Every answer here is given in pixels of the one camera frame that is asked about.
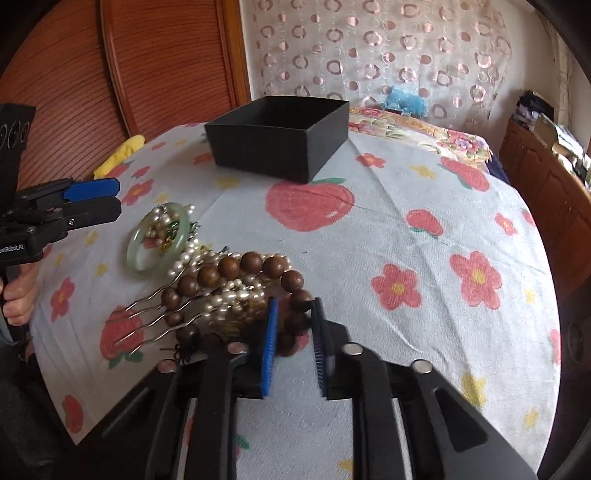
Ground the strawberry print cloth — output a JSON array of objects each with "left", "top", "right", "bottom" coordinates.
[{"left": 32, "top": 126, "right": 561, "bottom": 467}]

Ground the wooden wardrobe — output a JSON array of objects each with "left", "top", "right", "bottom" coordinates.
[{"left": 1, "top": 1, "right": 250, "bottom": 188}]

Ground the blue plush item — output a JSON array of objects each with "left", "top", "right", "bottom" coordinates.
[{"left": 381, "top": 87, "right": 428, "bottom": 118}]

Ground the green jade bangle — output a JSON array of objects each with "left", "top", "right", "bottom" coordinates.
[{"left": 125, "top": 202, "right": 191, "bottom": 279}]

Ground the beige window curtain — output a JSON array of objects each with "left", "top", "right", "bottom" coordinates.
[{"left": 539, "top": 13, "right": 573, "bottom": 129}]

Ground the yellow plush toy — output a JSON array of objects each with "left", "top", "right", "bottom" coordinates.
[{"left": 93, "top": 135, "right": 145, "bottom": 180}]

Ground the black open jewelry box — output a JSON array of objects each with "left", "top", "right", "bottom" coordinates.
[{"left": 205, "top": 96, "right": 349, "bottom": 184}]

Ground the brown wooden bead bracelet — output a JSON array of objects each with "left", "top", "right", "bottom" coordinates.
[{"left": 160, "top": 250, "right": 316, "bottom": 357}]

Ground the pink circle curtain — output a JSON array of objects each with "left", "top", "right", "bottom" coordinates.
[{"left": 240, "top": 1, "right": 512, "bottom": 130}]

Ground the silver hair comb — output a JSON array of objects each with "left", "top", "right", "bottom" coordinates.
[{"left": 104, "top": 247, "right": 239, "bottom": 356}]

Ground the floral bed quilt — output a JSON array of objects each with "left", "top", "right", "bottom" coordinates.
[{"left": 349, "top": 107, "right": 493, "bottom": 173}]

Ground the wooden side cabinet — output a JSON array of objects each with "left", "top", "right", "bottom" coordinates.
[{"left": 499, "top": 119, "right": 591, "bottom": 301}]

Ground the person's left hand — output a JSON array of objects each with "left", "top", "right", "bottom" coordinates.
[{"left": 1, "top": 263, "right": 40, "bottom": 326}]

